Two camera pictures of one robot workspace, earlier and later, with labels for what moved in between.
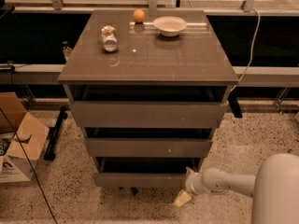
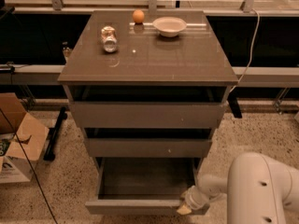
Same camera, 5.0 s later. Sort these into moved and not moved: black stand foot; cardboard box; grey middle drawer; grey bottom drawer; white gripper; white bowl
Moved: grey bottom drawer; white gripper
Not moved: white bowl; cardboard box; grey middle drawer; black stand foot
